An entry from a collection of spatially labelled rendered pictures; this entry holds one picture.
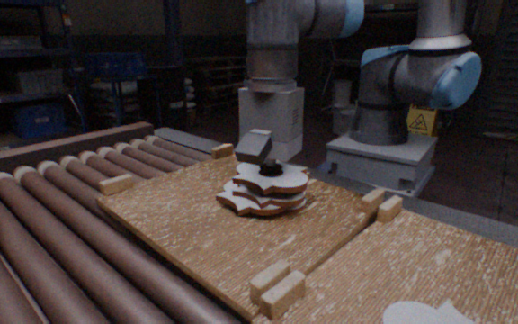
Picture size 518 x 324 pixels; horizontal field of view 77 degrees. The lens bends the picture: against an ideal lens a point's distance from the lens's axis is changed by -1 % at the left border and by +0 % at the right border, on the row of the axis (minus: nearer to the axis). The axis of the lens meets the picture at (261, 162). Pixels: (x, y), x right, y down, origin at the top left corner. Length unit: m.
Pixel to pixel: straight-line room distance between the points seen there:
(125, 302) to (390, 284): 0.32
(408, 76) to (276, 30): 0.39
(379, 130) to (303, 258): 0.48
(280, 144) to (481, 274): 0.31
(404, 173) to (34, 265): 0.71
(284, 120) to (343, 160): 0.38
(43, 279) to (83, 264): 0.05
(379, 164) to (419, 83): 0.20
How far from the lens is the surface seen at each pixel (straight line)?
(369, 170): 0.83
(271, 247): 0.48
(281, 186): 0.51
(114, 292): 0.47
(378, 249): 0.50
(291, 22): 0.49
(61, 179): 0.86
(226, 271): 0.44
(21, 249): 0.62
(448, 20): 0.77
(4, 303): 0.52
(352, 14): 0.56
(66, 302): 0.48
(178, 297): 0.44
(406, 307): 0.41
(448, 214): 0.69
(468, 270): 0.51
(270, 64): 0.48
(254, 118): 0.51
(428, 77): 0.77
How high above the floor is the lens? 1.21
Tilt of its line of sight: 21 degrees down
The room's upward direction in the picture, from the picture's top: straight up
